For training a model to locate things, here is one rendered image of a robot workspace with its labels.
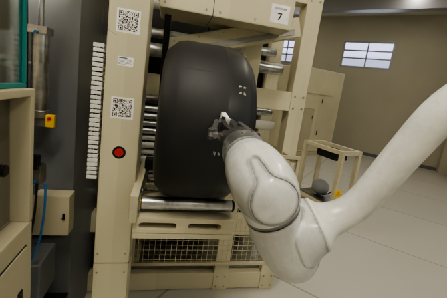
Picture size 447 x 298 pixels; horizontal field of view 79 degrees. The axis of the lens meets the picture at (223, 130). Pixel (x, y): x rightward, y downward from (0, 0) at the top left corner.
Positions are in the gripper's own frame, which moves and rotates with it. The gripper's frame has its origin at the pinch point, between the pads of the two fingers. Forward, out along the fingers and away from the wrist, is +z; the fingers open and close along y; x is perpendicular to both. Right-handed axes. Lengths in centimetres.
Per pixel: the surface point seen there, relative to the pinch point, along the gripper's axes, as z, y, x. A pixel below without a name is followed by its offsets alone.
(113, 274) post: 15, 30, 71
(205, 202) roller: 13.3, -1.1, 35.5
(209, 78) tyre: 10.4, 4.6, -9.7
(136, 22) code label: 28.6, 28.7, -22.4
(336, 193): 172, -182, 119
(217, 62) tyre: 15.6, 2.1, -14.2
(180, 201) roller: 13.3, 8.1, 35.4
